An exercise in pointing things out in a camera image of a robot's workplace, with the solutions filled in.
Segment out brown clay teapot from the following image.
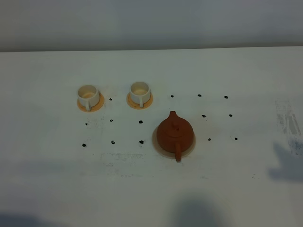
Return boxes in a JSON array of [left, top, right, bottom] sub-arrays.
[[156, 111, 194, 162]]

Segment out beige round teapot coaster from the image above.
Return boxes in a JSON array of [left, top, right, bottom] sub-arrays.
[[152, 128, 196, 159]]

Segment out right orange coaster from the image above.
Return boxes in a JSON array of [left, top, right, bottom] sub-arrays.
[[126, 93, 153, 110]]

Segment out orange coaster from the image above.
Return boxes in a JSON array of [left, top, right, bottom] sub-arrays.
[[126, 93, 153, 110], [77, 92, 105, 113]]

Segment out right white teacup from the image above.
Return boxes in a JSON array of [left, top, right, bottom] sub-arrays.
[[130, 81, 151, 108]]

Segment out white teacup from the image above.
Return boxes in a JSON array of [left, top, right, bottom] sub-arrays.
[[77, 85, 100, 111], [130, 81, 151, 108]]

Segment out left orange coaster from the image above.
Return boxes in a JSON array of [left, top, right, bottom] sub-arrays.
[[77, 92, 105, 113]]

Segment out left white teacup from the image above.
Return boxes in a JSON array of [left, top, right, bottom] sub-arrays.
[[77, 85, 100, 111]]

